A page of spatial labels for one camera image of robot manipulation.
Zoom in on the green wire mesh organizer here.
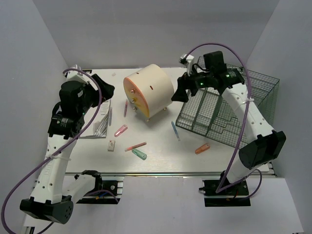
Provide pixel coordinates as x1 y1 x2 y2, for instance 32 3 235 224
175 71 280 147

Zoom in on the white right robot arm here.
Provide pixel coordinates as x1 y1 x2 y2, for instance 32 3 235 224
171 51 286 195

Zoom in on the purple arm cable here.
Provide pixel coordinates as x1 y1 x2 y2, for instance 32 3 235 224
0 69 102 231
186 43 263 203

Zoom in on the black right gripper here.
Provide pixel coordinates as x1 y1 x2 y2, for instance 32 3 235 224
172 65 214 103

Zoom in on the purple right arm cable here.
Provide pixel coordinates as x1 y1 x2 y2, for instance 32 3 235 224
186 43 263 203

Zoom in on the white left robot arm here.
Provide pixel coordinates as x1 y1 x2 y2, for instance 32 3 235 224
19 74 115 224

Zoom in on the red pen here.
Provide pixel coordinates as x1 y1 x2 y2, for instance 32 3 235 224
124 142 147 152

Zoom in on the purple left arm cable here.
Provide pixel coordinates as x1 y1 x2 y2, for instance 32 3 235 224
0 69 102 231

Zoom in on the cream round drawer box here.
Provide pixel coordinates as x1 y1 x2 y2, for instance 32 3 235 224
123 64 174 120

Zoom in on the blue pen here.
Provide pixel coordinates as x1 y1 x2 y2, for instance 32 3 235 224
171 121 181 141

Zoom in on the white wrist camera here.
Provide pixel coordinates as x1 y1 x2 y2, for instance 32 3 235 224
64 71 89 84
179 54 195 73

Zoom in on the white eraser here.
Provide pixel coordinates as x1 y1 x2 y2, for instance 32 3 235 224
107 140 116 152

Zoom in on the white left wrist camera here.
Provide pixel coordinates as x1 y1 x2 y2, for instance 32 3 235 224
64 71 89 84

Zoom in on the pink highlighter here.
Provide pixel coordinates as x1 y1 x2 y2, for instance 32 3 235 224
114 124 128 137

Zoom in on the green highlighter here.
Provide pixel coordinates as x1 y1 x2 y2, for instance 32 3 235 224
132 149 147 160

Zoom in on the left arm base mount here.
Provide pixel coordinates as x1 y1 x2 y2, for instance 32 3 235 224
74 170 122 205

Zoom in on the white silver-spined booklet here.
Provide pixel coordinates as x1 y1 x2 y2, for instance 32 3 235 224
79 100 111 139

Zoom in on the orange highlighter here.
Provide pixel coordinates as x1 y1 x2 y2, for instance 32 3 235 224
195 143 210 155

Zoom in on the pink pen by box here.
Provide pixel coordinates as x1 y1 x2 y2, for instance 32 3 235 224
123 100 128 117

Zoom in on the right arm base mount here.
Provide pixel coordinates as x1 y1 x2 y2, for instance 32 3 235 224
198 180 251 207

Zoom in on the purple pen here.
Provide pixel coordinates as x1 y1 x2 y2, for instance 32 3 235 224
108 107 113 126

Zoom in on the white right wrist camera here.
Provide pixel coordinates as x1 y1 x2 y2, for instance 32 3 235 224
179 54 195 73

